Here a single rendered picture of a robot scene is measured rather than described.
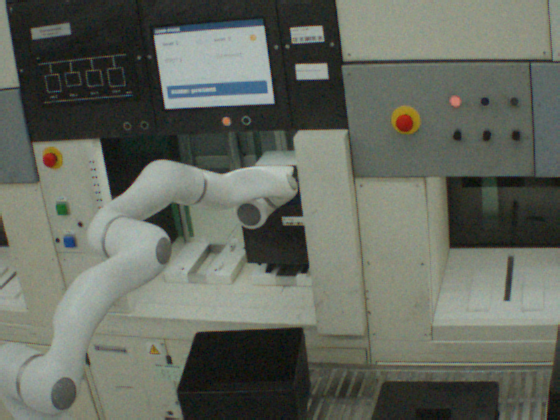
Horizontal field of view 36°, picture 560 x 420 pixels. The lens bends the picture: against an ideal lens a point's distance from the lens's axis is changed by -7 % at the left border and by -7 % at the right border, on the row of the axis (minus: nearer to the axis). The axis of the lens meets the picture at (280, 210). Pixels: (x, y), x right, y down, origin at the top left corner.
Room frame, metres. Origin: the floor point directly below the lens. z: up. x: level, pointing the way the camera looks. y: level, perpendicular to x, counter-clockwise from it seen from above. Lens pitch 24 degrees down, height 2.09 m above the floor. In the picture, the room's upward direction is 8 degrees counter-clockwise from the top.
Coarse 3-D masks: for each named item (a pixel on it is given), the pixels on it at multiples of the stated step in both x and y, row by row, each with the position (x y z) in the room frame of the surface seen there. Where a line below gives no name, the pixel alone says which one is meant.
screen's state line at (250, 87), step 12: (192, 84) 2.10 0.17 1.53; (204, 84) 2.09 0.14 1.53; (216, 84) 2.08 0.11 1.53; (228, 84) 2.07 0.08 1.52; (240, 84) 2.06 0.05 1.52; (252, 84) 2.05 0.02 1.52; (264, 84) 2.04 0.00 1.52; (168, 96) 2.12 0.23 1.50; (180, 96) 2.11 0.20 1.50; (192, 96) 2.10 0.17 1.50; (204, 96) 2.09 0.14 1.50
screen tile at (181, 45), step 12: (204, 36) 2.09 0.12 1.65; (168, 48) 2.12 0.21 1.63; (180, 48) 2.11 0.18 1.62; (192, 48) 2.10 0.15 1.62; (204, 48) 2.09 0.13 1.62; (204, 60) 2.09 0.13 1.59; (168, 72) 2.12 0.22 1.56; (180, 72) 2.11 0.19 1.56; (192, 72) 2.10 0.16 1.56; (204, 72) 2.09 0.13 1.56
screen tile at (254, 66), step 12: (216, 36) 2.08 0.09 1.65; (228, 36) 2.07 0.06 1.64; (240, 36) 2.06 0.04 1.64; (216, 48) 2.08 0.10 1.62; (228, 48) 2.07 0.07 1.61; (240, 48) 2.06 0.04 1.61; (252, 48) 2.05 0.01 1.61; (228, 60) 2.07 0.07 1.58; (240, 60) 2.06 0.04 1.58; (252, 60) 2.05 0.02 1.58; (216, 72) 2.08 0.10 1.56; (228, 72) 2.07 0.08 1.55; (240, 72) 2.06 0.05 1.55; (252, 72) 2.05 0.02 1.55; (264, 72) 2.04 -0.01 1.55
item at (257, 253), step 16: (272, 160) 2.34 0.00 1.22; (288, 160) 2.33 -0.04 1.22; (288, 208) 2.25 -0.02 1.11; (272, 224) 2.26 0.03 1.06; (288, 224) 2.25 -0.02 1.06; (256, 240) 2.28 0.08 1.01; (272, 240) 2.27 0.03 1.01; (288, 240) 2.25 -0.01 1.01; (304, 240) 2.24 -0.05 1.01; (256, 256) 2.28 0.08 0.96; (272, 256) 2.27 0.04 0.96; (288, 256) 2.25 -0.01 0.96; (304, 256) 2.24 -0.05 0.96; (304, 272) 2.24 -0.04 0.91
